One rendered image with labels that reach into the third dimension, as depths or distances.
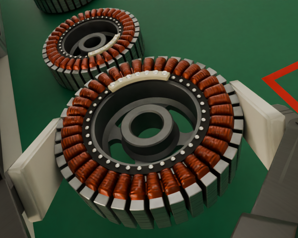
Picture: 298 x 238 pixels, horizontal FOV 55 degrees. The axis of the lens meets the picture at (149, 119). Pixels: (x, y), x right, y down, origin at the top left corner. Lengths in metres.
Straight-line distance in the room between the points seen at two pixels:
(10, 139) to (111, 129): 0.16
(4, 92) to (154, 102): 0.23
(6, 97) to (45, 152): 0.22
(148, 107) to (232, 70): 0.14
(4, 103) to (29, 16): 0.18
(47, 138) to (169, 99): 0.08
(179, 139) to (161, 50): 0.18
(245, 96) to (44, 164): 0.11
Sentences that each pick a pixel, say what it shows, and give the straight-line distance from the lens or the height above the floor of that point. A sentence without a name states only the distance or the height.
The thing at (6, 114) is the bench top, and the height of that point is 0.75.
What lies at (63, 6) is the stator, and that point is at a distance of 0.46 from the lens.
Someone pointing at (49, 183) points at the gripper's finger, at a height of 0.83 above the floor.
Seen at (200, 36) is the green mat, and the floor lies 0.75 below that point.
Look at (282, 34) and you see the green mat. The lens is 0.35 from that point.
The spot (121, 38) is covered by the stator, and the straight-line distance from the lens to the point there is 0.31.
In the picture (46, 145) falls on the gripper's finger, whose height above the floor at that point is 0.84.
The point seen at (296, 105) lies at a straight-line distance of 0.28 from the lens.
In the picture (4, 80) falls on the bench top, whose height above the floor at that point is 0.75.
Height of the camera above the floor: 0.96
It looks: 51 degrees down
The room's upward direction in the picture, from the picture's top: 18 degrees counter-clockwise
